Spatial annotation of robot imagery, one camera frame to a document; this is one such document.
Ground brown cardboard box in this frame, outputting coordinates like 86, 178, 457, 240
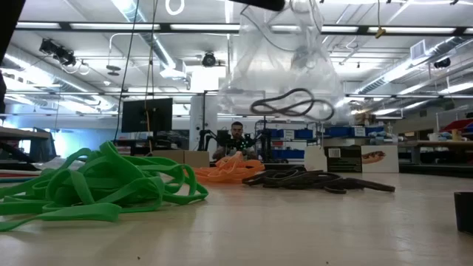
151, 149, 211, 168

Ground orange rubber bands pile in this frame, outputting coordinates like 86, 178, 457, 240
184, 151, 266, 185

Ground black beam with light strips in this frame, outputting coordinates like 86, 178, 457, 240
14, 21, 473, 37

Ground black computer monitor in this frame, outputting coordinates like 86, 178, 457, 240
120, 98, 174, 133

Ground red object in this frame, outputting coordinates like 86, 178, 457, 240
439, 117, 473, 133

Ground wooden desk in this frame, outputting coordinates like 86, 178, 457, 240
0, 126, 57, 166

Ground red cable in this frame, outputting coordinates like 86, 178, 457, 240
0, 171, 42, 179

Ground wooden workbench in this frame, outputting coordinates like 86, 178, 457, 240
398, 139, 473, 166

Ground person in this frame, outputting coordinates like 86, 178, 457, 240
212, 120, 259, 162

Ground black hanging cable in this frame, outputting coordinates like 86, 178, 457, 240
112, 0, 140, 143

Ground black rubber bands pile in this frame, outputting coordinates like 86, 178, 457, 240
242, 165, 396, 195

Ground round black ceiling camera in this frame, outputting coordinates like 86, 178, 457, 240
201, 51, 218, 69

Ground thin black rig frame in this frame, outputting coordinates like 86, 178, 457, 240
202, 88, 267, 153

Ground yellow hanging tag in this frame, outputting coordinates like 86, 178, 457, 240
375, 0, 388, 39

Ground blue storage bin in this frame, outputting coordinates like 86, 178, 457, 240
271, 149, 307, 161
324, 126, 385, 138
256, 128, 316, 140

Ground green rubber bands pile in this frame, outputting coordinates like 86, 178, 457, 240
0, 140, 210, 233

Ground white ring light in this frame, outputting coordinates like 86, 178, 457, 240
165, 0, 186, 17

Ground black object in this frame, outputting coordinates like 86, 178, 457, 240
453, 191, 473, 234

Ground blue cable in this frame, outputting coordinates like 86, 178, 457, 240
0, 177, 38, 185

